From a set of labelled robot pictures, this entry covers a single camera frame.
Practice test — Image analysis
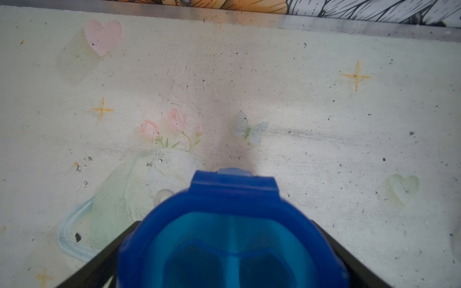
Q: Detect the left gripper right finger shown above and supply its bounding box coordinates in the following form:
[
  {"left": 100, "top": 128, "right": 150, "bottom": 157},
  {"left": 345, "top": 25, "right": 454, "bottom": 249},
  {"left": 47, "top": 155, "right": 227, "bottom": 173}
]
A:
[{"left": 313, "top": 222, "right": 391, "bottom": 288}]

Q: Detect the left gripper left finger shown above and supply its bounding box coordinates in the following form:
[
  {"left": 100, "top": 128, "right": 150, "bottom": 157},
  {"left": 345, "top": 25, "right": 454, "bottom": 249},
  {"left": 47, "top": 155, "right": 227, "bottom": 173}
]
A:
[{"left": 57, "top": 221, "right": 140, "bottom": 288}]

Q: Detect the blue lid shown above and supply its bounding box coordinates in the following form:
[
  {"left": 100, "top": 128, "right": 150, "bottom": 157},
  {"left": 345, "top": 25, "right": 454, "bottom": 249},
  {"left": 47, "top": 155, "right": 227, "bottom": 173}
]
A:
[{"left": 116, "top": 169, "right": 350, "bottom": 288}]

